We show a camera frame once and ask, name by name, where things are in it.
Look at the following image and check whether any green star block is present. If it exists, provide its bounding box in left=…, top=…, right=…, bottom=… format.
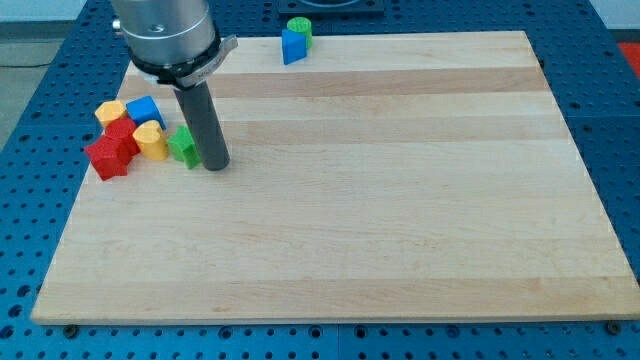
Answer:
left=167, top=125, right=201, bottom=169

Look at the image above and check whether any blue triangle block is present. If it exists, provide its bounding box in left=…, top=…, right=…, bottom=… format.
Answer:
left=281, top=29, right=307, bottom=65

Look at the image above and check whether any green cylinder block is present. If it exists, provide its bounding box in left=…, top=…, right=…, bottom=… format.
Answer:
left=286, top=16, right=313, bottom=49

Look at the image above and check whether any wooden board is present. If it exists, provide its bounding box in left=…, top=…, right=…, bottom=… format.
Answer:
left=31, top=31, right=639, bottom=325

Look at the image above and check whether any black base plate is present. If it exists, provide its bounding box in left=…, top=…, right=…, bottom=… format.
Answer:
left=276, top=0, right=385, bottom=15

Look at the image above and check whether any red cylinder block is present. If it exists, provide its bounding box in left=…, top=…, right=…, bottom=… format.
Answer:
left=105, top=116, right=140, bottom=156

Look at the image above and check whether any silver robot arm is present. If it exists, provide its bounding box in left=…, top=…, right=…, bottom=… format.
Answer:
left=111, top=0, right=238, bottom=171

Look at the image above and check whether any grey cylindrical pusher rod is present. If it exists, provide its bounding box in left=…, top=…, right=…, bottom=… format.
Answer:
left=174, top=82, right=230, bottom=171

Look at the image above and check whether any yellow heart block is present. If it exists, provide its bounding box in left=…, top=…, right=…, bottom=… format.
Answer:
left=133, top=120, right=169, bottom=161

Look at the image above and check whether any red star block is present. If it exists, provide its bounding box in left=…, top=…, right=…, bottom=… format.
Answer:
left=84, top=136, right=132, bottom=181

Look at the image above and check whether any blue cube block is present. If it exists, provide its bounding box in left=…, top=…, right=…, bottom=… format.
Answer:
left=126, top=96, right=166, bottom=130

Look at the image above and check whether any yellow hexagon block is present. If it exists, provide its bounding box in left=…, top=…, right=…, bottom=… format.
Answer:
left=94, top=100, right=128, bottom=129

